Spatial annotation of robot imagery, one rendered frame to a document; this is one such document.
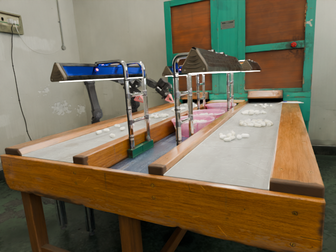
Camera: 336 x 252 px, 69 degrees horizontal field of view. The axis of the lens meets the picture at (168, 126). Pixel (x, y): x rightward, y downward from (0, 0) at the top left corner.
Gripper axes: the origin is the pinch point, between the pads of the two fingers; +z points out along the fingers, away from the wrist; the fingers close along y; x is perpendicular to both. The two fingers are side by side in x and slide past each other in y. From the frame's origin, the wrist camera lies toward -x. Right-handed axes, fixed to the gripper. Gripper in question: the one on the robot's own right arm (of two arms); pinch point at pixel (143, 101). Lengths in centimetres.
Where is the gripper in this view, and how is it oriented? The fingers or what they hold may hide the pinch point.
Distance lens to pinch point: 189.8
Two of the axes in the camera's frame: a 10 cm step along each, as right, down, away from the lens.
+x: -5.4, 7.3, 4.3
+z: 7.3, 6.6, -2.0
